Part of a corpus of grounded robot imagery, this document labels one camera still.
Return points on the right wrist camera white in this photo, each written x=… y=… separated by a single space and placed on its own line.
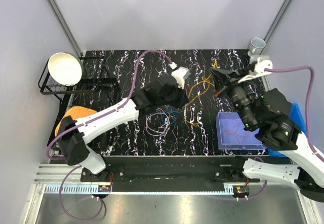
x=257 y=67

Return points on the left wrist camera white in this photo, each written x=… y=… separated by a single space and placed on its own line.
x=180 y=74

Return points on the blue plastic bin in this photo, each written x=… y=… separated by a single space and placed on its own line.
x=297 y=117

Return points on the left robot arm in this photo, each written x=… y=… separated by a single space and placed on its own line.
x=77 y=134

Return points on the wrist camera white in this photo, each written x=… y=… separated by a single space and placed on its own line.
x=180 y=74
x=257 y=67

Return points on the white mug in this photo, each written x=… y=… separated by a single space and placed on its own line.
x=256 y=46

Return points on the black wire dish rack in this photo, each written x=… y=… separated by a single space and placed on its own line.
x=96 y=90

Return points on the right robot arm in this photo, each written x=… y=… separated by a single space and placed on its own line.
x=269 y=114

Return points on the orange woven mat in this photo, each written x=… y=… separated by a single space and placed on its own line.
x=75 y=112

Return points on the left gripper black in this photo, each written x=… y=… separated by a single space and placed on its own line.
x=183 y=100

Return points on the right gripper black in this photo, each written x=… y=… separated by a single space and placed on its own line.
x=222 y=77

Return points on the white bowl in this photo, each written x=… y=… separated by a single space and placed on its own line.
x=65 y=68

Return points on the purple translucent box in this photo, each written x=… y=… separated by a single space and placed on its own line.
x=232 y=136

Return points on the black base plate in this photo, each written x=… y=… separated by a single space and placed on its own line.
x=167 y=174

